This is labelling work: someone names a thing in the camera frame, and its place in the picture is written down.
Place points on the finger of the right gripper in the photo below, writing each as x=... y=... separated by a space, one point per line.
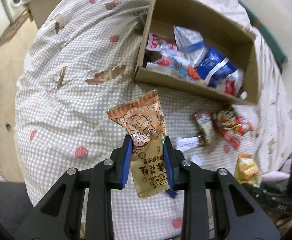
x=276 y=202

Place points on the red white blue snack bag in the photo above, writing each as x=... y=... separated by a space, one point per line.
x=167 y=59

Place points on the checkered patterned bed quilt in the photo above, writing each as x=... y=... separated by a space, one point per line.
x=61 y=121

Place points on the orange peanut snack bag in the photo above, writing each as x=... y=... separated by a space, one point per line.
x=144 y=121

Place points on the brown white chocolate bar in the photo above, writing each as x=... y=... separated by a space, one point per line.
x=207 y=135

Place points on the cardboard box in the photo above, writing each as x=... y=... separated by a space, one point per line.
x=231 y=39

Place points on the white grey snack bag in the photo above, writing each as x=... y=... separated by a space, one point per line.
x=191 y=44

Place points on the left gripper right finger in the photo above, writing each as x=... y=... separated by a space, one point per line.
x=172 y=162

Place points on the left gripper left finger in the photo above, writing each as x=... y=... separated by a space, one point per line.
x=121 y=158

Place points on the white red bar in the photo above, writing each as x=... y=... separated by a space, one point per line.
x=184 y=144

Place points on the red milk candy bag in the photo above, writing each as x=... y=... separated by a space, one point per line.
x=231 y=126

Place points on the teal green mattress edge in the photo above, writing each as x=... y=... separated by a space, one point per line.
x=279 y=54

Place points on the yellow cheese ball snack bag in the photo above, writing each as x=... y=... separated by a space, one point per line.
x=247 y=171

